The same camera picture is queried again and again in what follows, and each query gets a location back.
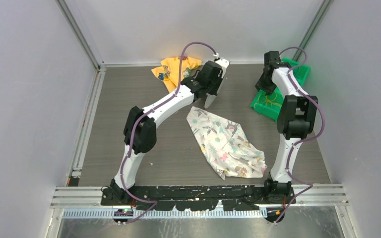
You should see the translucent white cable spool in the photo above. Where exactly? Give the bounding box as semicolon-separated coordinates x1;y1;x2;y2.
204;70;226;109

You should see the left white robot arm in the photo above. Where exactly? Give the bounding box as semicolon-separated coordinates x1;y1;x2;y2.
101;58;230;205

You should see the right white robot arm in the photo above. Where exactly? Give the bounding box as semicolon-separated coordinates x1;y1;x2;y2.
255;51;318;204

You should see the green plastic compartment bin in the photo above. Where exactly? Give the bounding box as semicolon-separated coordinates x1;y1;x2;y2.
251;64;311;121

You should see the yellow printed cloth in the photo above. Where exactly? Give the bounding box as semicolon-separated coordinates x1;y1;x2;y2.
151;56;202;93

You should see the white floral printed cloth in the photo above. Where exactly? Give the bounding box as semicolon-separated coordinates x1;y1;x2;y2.
187;107;267;180

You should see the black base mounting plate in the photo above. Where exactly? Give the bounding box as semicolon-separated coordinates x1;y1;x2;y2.
101;184;295;211

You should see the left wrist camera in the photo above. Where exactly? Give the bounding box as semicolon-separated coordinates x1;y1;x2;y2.
214;57;230;72

